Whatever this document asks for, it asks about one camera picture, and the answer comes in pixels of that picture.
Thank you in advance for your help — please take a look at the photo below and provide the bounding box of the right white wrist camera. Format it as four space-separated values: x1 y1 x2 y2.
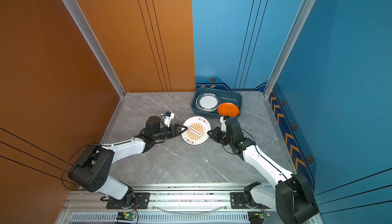
219 115 230 132

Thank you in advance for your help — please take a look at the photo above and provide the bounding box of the white plate dark green rim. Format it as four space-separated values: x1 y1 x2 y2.
196 93 221 112

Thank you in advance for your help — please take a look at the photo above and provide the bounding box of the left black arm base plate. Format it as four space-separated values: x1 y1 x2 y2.
106 192 151 210

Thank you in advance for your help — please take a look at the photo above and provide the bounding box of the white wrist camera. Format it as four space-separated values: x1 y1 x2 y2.
161 111 175 127
219 115 230 132

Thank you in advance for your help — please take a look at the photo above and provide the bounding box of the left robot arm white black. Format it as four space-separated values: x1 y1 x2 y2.
68 112 187 208

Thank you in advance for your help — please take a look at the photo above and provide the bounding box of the aluminium corner post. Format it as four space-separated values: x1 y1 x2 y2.
62 0 126 98
263 0 316 99

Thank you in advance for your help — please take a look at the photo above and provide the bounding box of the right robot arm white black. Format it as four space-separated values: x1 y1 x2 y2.
207 116 319 224

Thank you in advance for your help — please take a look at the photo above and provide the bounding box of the left green circuit board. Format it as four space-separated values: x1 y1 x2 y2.
116 212 137 224

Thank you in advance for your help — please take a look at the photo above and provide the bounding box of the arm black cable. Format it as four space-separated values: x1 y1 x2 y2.
60 144 92 191
222 129 296 222

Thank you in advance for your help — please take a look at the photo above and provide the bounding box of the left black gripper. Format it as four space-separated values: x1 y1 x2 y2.
154 124 188 142

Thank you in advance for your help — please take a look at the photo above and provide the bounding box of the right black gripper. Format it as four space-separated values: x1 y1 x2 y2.
207 126 234 146

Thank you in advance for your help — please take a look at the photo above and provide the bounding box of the green circuit board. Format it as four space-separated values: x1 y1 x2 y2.
116 212 137 224
248 212 270 224

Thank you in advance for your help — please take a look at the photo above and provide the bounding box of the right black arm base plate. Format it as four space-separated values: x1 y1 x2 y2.
230 192 252 209

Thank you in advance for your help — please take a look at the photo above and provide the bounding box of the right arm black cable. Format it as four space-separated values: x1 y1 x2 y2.
222 129 296 222

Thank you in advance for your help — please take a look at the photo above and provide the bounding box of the right green circuit board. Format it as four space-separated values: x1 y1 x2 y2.
248 212 270 224

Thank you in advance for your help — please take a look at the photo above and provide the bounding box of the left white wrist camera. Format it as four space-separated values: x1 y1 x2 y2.
161 111 175 127

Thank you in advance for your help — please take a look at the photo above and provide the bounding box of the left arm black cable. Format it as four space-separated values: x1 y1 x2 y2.
60 144 92 191

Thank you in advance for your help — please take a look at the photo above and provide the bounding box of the teal plastic bin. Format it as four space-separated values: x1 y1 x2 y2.
191 87 243 119

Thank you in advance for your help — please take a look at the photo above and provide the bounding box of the right aluminium corner post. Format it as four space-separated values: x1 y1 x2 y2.
263 0 316 99

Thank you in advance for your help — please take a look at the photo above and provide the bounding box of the aluminium frame rail front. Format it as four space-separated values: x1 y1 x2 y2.
56 182 283 224

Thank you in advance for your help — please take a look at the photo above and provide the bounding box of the left aluminium corner post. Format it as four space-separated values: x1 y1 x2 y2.
62 0 126 98

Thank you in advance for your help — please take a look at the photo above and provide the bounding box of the white orange sunburst plate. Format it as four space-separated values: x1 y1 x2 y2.
181 116 211 146

